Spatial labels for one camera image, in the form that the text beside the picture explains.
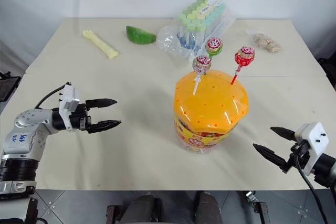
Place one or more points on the green-stick lollipop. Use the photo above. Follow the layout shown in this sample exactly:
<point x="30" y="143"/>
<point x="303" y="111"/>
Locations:
<point x="213" y="47"/>

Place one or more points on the small bag of nuts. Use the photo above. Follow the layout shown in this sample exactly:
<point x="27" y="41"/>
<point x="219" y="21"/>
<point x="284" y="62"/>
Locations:
<point x="265" y="41"/>

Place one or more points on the red-stick red lollipop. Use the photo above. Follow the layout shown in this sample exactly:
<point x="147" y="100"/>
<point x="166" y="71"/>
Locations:
<point x="242" y="60"/>

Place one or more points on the plastic bag of tubes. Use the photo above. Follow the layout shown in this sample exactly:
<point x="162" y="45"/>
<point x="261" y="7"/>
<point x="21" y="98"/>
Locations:
<point x="195" y="26"/>

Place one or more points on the black object at edge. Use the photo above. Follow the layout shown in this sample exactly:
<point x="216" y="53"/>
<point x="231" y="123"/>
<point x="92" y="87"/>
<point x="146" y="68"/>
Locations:
<point x="328" y="70"/>

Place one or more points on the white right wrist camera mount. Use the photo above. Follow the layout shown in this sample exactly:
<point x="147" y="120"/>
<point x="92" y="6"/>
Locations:
<point x="313" y="144"/>

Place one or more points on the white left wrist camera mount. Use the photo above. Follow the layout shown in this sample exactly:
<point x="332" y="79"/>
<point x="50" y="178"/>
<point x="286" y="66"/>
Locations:
<point x="69" y="98"/>

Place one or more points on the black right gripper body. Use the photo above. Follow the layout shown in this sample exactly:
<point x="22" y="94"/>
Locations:
<point x="297" y="155"/>

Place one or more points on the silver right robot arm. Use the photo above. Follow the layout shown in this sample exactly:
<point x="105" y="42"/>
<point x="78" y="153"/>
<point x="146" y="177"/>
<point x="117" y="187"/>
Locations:
<point x="326" y="169"/>

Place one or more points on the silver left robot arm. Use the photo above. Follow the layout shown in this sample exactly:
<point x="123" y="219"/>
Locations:
<point x="25" y="134"/>

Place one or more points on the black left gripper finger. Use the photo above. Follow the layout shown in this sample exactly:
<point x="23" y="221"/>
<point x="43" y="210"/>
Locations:
<point x="104" y="126"/>
<point x="102" y="102"/>

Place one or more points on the black chair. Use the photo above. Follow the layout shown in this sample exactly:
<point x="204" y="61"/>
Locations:
<point x="7" y="85"/>

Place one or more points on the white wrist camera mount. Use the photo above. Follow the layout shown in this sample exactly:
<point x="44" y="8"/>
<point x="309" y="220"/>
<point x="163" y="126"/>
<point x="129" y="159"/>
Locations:
<point x="69" y="98"/>
<point x="313" y="144"/>

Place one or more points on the orange-lidded lollipop jar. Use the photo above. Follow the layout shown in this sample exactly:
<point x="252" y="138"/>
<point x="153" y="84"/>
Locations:
<point x="210" y="112"/>

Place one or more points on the dark rounded shape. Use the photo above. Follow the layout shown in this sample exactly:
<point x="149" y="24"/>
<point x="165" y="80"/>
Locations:
<point x="143" y="209"/>
<point x="208" y="208"/>

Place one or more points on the pale yellow plastic strip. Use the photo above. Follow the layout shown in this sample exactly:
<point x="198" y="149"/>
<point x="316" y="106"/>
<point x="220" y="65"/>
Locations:
<point x="101" y="44"/>

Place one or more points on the green fruit wedge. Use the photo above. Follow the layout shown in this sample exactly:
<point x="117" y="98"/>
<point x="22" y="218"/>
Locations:
<point x="139" y="36"/>

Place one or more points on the white-stick brown lollipop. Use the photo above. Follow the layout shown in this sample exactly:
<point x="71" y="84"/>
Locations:
<point x="200" y="69"/>

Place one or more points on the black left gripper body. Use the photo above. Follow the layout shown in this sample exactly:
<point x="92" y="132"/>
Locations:
<point x="79" y="118"/>

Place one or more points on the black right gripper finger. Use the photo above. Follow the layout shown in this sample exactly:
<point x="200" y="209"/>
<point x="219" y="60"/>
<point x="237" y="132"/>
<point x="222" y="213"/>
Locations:
<point x="284" y="132"/>
<point x="269" y="153"/>

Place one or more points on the black metal frame bracket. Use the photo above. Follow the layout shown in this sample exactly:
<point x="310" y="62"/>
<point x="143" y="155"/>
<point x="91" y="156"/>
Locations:
<point x="113" y="214"/>
<point x="256" y="207"/>

